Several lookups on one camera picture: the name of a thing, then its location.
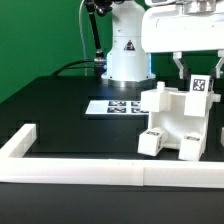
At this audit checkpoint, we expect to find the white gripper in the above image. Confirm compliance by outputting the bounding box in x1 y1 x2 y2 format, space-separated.
141 5 224 79

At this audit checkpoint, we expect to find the white tagged cube nut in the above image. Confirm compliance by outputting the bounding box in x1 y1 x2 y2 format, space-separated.
220 127 224 147
189 75 213 94

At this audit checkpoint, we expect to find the white chair back frame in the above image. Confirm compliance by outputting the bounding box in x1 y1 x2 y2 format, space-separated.
140 88 221 117

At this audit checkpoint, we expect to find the white chair seat part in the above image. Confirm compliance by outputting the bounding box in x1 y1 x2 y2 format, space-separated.
146 81 211 151

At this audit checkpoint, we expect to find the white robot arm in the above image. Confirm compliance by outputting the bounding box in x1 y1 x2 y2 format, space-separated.
102 0 224 84

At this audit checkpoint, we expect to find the white fiducial marker sheet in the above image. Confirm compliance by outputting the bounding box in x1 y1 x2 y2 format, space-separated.
86 100 147 115

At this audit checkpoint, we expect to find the white U-shaped obstacle fence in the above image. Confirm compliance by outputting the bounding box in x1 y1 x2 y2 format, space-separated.
0 124 224 188

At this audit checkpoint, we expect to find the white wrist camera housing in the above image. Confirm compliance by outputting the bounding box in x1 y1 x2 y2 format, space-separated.
144 0 177 7

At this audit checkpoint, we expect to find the grey thin cable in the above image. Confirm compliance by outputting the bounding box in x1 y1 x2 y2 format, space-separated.
78 0 88 76

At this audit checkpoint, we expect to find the black cable bundle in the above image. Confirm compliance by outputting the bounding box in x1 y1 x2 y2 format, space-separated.
50 59 108 78

